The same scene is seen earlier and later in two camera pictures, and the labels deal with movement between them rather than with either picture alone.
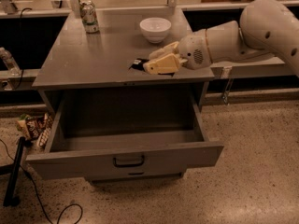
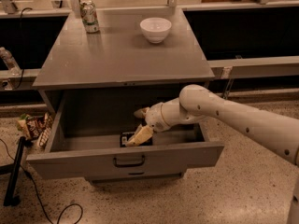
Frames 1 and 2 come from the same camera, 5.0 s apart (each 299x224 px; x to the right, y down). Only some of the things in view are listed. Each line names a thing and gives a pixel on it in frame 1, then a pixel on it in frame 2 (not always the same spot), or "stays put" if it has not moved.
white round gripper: x=192 y=50 to x=154 y=117
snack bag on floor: x=31 y=126 stays put
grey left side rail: x=23 y=81 stays put
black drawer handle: x=129 y=165 stays put
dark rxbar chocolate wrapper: x=138 y=64 to x=125 y=136
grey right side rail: x=256 y=67 stays put
